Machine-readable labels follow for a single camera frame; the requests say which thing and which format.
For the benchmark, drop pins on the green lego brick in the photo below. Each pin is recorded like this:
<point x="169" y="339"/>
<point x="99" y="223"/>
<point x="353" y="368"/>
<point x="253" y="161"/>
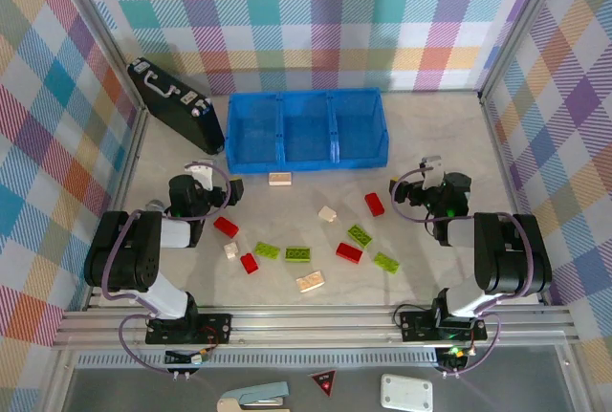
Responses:
<point x="268" y="250"/>
<point x="359" y="235"/>
<point x="299" y="254"/>
<point x="387" y="263"/>

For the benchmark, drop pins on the small cream lego brick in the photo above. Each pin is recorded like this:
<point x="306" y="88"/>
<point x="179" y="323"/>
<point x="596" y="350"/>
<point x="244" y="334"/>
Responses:
<point x="231" y="250"/>

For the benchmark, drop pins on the grey blue stapler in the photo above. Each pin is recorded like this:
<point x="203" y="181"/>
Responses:
<point x="263" y="393"/>

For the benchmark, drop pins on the large cream lego brick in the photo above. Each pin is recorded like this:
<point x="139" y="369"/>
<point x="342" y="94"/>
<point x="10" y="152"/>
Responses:
<point x="311" y="282"/>

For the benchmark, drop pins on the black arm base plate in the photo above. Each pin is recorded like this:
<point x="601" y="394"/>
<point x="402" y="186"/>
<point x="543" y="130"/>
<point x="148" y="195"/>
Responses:
<point x="215" y="326"/>
<point x="416" y="326"/>

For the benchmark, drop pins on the aluminium mounting rail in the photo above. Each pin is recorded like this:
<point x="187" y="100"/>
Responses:
<point x="311" y="326"/>

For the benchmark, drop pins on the small red lego brick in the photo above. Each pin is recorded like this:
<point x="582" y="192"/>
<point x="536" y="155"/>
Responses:
<point x="249" y="263"/>

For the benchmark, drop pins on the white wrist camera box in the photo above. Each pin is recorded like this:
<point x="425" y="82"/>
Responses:
<point x="432" y="174"/>
<point x="201" y="175"/>

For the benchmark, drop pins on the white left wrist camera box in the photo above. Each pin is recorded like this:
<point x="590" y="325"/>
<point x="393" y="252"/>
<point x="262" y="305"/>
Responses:
<point x="201" y="175"/>

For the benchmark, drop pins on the blue three-compartment bin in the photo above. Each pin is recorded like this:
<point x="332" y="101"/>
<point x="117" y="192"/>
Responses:
<point x="306" y="135"/>

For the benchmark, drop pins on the aluminium frame post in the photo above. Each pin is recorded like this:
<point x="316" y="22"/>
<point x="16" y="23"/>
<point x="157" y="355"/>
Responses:
<point x="518" y="29"/>
<point x="102" y="34"/>

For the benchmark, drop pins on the black carrying case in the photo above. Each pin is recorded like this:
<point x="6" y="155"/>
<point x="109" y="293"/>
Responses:
<point x="181" y="115"/>

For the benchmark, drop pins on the red triangular button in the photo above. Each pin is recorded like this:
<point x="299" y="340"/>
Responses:
<point x="324" y="381"/>

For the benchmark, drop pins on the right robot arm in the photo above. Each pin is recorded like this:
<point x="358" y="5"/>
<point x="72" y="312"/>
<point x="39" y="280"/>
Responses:
<point x="511" y="259"/>

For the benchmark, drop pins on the white rectangular plate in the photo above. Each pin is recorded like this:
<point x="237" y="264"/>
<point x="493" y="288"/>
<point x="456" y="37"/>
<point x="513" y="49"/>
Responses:
<point x="406" y="392"/>

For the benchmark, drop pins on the small connector board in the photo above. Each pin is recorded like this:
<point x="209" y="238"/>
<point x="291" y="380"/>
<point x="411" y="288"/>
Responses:
<point x="189" y="357"/>
<point x="454" y="354"/>

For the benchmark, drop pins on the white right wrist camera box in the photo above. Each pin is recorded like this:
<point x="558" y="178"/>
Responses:
<point x="432" y="174"/>

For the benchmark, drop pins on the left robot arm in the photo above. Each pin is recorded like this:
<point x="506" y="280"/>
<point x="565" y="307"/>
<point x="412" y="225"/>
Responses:
<point x="124" y="259"/>

